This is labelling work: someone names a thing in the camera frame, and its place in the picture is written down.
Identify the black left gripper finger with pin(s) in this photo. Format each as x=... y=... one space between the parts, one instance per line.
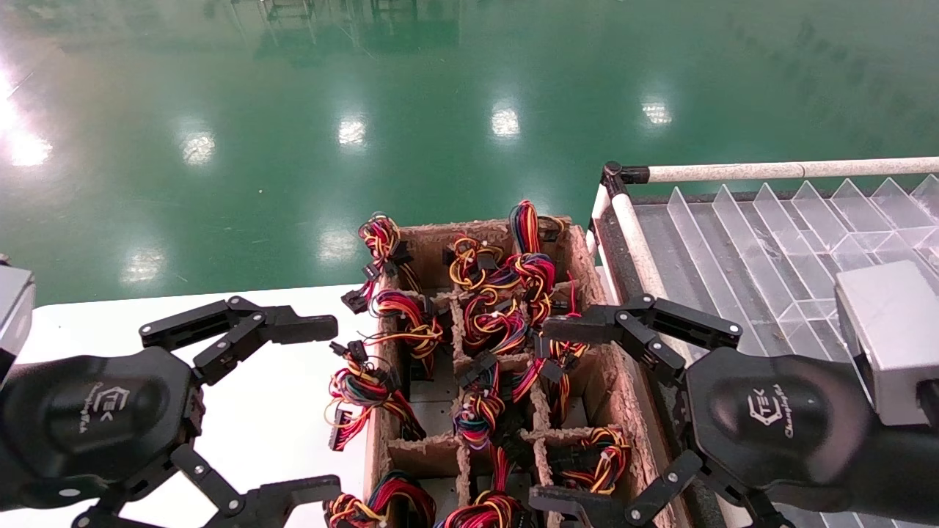
x=293 y=502
x=293 y=328

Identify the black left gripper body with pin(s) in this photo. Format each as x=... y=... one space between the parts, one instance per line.
x=110 y=418

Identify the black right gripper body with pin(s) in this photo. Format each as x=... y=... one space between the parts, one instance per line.
x=777 y=418

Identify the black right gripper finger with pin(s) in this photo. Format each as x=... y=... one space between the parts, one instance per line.
x=587 y=510
x=587 y=328

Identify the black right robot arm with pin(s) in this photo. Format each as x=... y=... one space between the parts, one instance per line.
x=910 y=477

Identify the white rack side pipe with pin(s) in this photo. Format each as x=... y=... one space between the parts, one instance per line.
x=634 y=235

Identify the short white rack leg pipe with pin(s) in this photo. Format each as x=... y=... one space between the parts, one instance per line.
x=600 y=202

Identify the black pipe corner connector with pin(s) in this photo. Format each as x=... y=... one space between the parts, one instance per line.
x=620 y=176

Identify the brown cardboard divider box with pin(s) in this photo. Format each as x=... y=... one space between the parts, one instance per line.
x=433 y=253

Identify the clear acrylic divider grid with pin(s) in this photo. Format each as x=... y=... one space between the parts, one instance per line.
x=807 y=220

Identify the long white rack pipe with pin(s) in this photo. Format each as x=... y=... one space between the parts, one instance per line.
x=770 y=170

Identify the dark grey rack side rail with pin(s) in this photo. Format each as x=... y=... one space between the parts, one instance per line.
x=616 y=257

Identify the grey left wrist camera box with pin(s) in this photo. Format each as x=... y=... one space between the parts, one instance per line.
x=15 y=315

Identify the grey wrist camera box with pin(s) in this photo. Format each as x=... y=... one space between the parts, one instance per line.
x=15 y=315
x=895 y=337

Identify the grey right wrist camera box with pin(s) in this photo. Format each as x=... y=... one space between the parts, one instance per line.
x=895 y=337

